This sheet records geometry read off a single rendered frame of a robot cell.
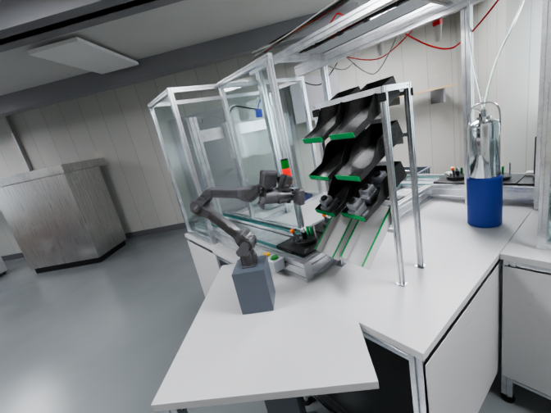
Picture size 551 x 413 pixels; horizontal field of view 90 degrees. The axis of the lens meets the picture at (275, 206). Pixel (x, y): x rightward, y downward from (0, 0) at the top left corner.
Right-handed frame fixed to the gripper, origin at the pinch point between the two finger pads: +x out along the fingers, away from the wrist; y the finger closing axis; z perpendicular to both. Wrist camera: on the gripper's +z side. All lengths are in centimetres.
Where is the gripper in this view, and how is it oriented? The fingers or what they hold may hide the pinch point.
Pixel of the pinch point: (300, 194)
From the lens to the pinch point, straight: 115.3
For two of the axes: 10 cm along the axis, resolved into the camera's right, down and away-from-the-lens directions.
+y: -4.5, -1.1, 8.9
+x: 9.0, -0.7, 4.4
